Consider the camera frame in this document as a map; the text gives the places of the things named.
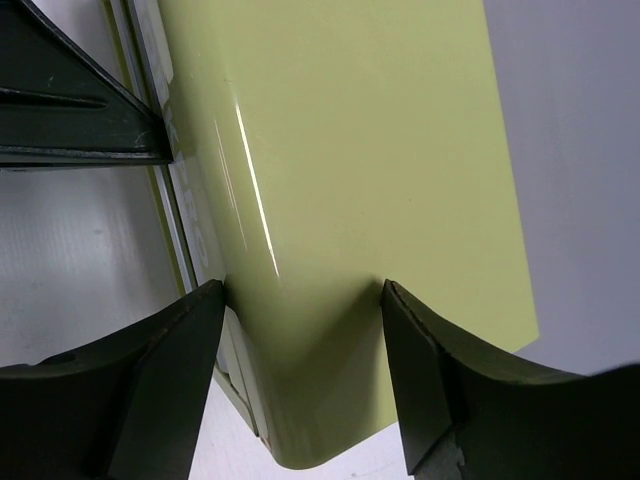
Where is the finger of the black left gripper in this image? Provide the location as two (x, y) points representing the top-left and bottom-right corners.
(1, 1), (172, 168)

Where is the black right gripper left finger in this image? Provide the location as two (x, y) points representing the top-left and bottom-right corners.
(1, 280), (225, 479)

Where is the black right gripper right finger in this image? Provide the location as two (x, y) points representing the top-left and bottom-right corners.
(381, 281), (639, 479)

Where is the green metal drawer toolbox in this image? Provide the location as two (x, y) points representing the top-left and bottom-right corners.
(111, 1), (539, 470)

